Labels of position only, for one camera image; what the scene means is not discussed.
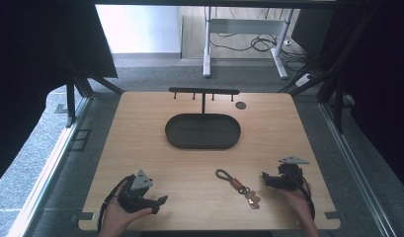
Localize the white desk frame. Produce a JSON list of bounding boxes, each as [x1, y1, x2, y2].
[[202, 6, 294, 80]]

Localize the black key rack with tray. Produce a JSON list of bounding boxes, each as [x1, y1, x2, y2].
[[164, 86, 242, 151]]

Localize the black metal stand leg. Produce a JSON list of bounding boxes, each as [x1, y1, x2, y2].
[[65, 82, 77, 128], [332, 76, 345, 133]]

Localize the person's left hand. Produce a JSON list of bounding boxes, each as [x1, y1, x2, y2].
[[99, 183, 154, 233]]

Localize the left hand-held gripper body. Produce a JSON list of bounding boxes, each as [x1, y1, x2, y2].
[[117, 169, 160, 214]]

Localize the keychain with braided cord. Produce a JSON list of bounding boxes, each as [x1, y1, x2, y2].
[[214, 168, 262, 210]]

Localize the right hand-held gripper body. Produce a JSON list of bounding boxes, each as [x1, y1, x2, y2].
[[277, 156, 311, 193]]

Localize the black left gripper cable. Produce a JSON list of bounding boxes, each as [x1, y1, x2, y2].
[[96, 174, 136, 233]]

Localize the white power strip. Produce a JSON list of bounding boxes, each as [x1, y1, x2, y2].
[[294, 72, 315, 88]]

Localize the aluminium frame rail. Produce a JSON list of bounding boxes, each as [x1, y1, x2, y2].
[[319, 102, 400, 237], [6, 97, 94, 237]]

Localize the black floor cables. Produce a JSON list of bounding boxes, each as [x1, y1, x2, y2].
[[209, 7, 311, 72]]

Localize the black curtain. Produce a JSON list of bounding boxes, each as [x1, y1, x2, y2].
[[0, 0, 119, 190], [289, 0, 404, 196]]

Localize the person's right hand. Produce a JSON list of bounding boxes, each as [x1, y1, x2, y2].
[[278, 182, 315, 221]]

